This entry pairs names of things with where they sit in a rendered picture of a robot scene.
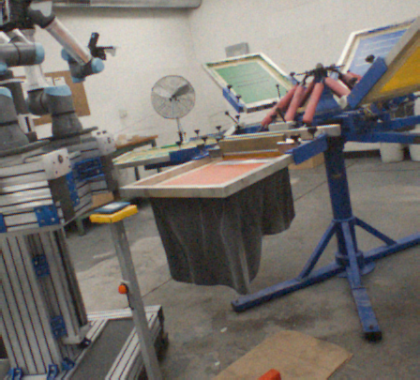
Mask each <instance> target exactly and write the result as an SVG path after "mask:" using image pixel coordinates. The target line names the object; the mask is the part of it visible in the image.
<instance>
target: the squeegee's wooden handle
mask: <svg viewBox="0 0 420 380"><path fill-rule="evenodd" d="M280 142H286V134H285V133H282V134H273V135H263V136H255V137H247V138H237V139H228V140H221V141H218V145H219V147H220V148H221V149H222V152H223V154H228V153H239V152H251V151H263V150H275V149H279V145H278V143H280Z"/></svg>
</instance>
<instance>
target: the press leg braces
mask: <svg viewBox="0 0 420 380"><path fill-rule="evenodd" d="M355 219H356V225H358V226H360V227H361V228H362V229H363V230H365V231H367V232H368V233H370V234H371V235H373V236H375V237H378V238H379V239H381V240H382V241H383V242H385V244H382V246H384V247H386V248H392V247H395V246H396V245H399V244H401V242H399V241H396V240H394V239H392V238H390V237H389V236H385V235H383V234H382V233H381V232H380V231H378V230H376V229H375V228H373V227H372V226H370V225H368V224H367V223H365V222H364V221H362V220H361V219H359V218H358V217H356V216H355ZM341 226H342V231H343V234H344V239H345V242H346V247H347V251H348V255H349V260H350V264H351V268H352V277H353V281H351V284H352V288H353V289H358V288H365V285H364V284H363V281H362V279H361V280H360V276H359V272H358V267H357V259H356V255H355V250H354V246H353V240H352V236H351V232H350V228H349V224H348V222H347V221H346V222H342V223H341ZM336 230H337V223H336V222H334V221H331V223H330V225H329V226H328V228H327V230H326V231H325V233H324V235H323V236H322V239H321V240H320V242H319V243H318V244H317V246H316V247H315V249H314V251H313V252H312V253H311V255H310V256H309V258H308V261H307V264H306V265H305V267H304V268H303V269H302V271H301V272H300V274H299V276H296V277H293V278H294V279H296V280H298V281H304V280H306V279H308V278H311V277H314V275H312V274H310V271H311V269H312V268H313V267H314V266H315V265H316V263H317V262H318V260H319V258H320V257H321V255H322V253H323V251H324V249H325V248H326V246H327V244H328V243H329V242H330V240H331V239H332V237H333V235H334V234H335V232H336Z"/></svg>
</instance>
